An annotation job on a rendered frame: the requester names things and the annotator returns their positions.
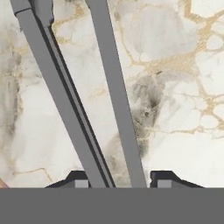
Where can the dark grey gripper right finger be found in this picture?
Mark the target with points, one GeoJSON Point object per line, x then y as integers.
{"type": "Point", "coordinates": [169, 178]}

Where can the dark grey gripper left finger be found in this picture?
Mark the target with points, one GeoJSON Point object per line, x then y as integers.
{"type": "Point", "coordinates": [76, 179]}

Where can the grey metal tongs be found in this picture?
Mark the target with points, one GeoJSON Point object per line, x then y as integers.
{"type": "Point", "coordinates": [73, 105]}

